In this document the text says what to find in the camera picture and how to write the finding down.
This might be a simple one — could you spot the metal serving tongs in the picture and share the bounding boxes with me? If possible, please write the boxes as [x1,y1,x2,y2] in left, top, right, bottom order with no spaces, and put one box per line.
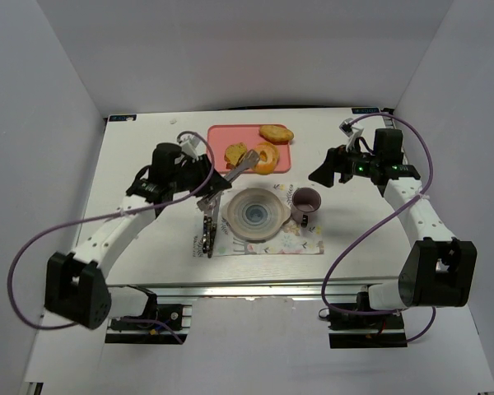
[197,150,260,211]

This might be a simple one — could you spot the glazed top donut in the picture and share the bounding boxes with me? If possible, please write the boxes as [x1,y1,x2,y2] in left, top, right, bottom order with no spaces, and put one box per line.
[253,142,280,175]

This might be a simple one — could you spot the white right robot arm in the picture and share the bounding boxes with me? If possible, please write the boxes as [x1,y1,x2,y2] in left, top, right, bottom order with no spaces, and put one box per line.
[309,128,478,315]

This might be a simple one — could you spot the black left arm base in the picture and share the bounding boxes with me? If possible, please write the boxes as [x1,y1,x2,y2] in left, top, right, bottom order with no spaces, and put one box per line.
[105,304,192,345]

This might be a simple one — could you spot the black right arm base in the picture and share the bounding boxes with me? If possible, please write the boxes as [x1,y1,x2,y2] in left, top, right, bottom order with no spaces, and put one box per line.
[318,308,408,350]

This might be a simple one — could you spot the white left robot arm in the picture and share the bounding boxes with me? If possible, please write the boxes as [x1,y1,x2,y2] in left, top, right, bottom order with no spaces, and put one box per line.
[44,143,231,329]

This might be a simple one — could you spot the seeded bread slice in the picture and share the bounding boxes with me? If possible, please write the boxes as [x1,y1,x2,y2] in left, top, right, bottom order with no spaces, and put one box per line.
[224,142,248,170]

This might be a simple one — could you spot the oval bread roll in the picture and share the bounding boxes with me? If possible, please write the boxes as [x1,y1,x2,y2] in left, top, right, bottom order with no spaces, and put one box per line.
[259,125,294,144]

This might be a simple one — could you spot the purple mug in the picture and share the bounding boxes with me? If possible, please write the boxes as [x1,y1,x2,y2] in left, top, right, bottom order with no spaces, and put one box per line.
[291,188,322,228]

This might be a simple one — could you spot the metal knife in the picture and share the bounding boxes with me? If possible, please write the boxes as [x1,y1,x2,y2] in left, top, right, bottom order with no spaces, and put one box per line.
[207,195,221,258]

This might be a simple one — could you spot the pink plastic tray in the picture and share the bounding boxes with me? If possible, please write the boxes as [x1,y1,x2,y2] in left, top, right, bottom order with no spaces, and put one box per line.
[207,124,291,174]

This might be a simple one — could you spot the metal fork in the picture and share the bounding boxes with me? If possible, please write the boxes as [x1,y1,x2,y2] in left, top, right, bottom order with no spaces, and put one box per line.
[202,215,216,258]

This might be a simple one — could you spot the blue right corner sticker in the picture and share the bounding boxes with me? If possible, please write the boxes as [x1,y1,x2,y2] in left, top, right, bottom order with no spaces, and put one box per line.
[351,107,380,115]

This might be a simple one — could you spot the blue corner sticker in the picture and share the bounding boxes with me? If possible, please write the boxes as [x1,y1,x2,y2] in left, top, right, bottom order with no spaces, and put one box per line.
[108,114,137,123]
[351,107,380,115]

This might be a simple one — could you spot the floral placemat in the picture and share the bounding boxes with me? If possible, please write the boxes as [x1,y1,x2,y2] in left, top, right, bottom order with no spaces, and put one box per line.
[212,183,324,257]

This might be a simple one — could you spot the blue left corner sticker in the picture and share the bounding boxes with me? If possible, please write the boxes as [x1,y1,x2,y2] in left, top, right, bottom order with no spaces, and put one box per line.
[108,114,137,123]

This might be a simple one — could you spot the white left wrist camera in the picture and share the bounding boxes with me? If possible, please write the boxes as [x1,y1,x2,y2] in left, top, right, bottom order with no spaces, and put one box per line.
[177,131,201,158]

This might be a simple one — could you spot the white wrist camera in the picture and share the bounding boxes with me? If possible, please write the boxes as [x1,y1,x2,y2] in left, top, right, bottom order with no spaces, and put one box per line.
[339,118,364,152]
[177,131,201,158]

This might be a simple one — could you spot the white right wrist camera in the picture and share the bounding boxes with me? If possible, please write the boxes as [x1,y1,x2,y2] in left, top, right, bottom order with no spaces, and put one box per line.
[339,118,364,152]

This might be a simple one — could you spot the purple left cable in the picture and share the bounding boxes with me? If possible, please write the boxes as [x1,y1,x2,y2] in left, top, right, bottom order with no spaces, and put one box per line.
[7,130,215,343]

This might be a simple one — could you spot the round plate with handles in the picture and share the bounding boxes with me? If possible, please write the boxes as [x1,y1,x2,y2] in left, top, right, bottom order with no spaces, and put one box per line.
[221,188,291,242]

